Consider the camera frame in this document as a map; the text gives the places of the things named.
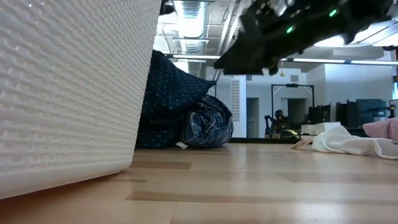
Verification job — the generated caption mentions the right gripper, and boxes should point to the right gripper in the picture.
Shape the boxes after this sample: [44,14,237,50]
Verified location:
[213,0,318,77]

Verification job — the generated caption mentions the blue plaid shirt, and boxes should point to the blue plaid shirt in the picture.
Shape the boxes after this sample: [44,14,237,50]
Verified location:
[180,94,234,149]

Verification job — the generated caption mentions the navy dotted garment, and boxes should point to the navy dotted garment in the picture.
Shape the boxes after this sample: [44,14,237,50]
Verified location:
[136,49,217,149]

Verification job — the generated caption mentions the long white sock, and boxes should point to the long white sock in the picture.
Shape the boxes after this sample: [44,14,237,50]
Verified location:
[290,125,398,161]

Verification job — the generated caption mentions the pink garment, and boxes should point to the pink garment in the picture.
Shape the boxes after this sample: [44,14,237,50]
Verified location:
[362,117,398,141]

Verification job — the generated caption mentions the white pillar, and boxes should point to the white pillar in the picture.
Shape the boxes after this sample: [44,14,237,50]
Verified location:
[230,76,248,138]

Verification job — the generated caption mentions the long strip light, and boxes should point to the long strip light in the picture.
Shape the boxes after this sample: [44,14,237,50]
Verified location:
[350,60,398,67]
[172,54,221,60]
[292,58,346,64]

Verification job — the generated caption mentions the person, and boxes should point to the person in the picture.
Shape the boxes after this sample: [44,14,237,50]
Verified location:
[264,108,292,138]

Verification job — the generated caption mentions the small domed object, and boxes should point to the small domed object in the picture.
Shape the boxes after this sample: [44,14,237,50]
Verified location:
[280,129,300,139]

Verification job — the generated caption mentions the black monitors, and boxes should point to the black monitors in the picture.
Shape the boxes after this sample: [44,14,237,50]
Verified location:
[307,104,332,124]

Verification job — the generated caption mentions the large white box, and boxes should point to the large white box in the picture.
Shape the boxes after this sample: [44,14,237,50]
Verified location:
[314,121,343,134]

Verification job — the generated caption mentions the dark cabinets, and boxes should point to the dark cabinets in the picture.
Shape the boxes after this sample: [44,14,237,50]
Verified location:
[335,98,388,128]

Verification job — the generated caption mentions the white plastic bin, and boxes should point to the white plastic bin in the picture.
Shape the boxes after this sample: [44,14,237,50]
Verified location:
[0,0,162,200]

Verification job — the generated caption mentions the black background frame stand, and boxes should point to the black background frame stand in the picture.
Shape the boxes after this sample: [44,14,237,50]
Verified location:
[271,83,315,134]

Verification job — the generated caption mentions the silver spiral ceiling duct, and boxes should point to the silver spiral ceiling duct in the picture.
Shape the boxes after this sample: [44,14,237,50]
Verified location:
[172,0,208,54]

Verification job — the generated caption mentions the black aluminium table frame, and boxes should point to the black aluminium table frame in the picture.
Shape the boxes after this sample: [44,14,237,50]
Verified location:
[228,137,301,144]

